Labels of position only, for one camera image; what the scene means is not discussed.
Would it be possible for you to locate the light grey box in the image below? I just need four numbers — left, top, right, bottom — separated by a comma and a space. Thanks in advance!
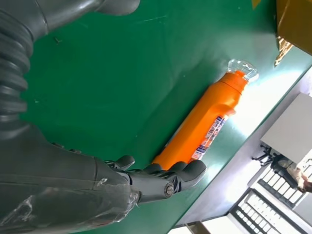
260, 93, 312, 165

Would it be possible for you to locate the black remote controller with antennas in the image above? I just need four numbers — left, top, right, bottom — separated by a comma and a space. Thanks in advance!
252, 144, 295, 186

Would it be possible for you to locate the yellow film wrapped cardboard box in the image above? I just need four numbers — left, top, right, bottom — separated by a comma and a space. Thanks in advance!
252, 0, 312, 67

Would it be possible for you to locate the white gridded window frame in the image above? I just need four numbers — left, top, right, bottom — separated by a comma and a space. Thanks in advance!
258, 167, 306, 209
230, 189, 304, 234

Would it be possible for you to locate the green table mat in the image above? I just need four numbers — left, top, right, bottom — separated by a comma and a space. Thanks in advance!
19, 0, 312, 234

